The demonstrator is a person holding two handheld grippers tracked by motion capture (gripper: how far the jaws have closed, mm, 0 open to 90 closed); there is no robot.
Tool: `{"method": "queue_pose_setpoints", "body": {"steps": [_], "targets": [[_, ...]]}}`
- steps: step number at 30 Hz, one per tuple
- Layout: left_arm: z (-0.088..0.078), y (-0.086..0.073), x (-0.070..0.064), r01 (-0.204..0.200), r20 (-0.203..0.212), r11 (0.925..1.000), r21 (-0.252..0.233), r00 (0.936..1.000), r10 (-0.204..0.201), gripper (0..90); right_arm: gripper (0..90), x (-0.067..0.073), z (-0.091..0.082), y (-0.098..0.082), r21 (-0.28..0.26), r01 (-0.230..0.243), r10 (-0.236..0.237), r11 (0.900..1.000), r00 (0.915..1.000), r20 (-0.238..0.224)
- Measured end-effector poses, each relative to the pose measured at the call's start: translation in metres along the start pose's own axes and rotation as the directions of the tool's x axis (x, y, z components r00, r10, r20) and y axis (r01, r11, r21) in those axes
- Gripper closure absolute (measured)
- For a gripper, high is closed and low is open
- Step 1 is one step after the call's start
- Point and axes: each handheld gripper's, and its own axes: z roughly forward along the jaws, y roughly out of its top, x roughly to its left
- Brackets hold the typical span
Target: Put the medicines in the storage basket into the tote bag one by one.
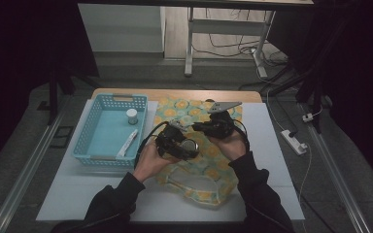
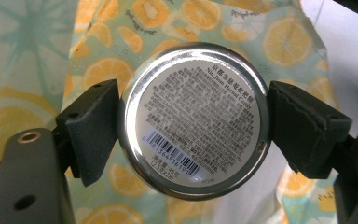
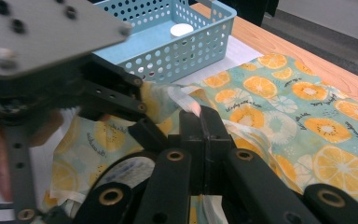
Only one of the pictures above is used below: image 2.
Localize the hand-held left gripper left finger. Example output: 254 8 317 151
55 78 120 188

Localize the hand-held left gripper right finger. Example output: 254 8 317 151
268 80 353 181

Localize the orange slice print fabric bag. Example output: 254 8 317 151
0 0 343 224

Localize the round silver tin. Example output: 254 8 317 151
117 41 273 202

